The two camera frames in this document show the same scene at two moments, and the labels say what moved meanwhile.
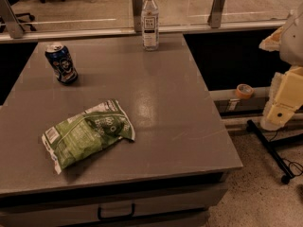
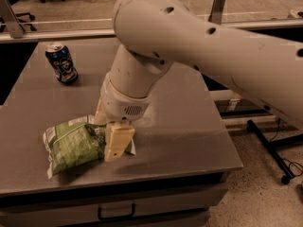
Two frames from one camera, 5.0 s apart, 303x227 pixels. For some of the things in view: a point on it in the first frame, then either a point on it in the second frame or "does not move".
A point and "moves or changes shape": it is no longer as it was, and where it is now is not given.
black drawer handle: x=133 y=214 does not move
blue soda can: x=62 y=62 does not move
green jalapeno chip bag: x=87 y=133 moves or changes shape
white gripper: x=293 y=43 to x=121 y=106
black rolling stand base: x=271 y=148 does not move
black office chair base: x=19 y=16 does not move
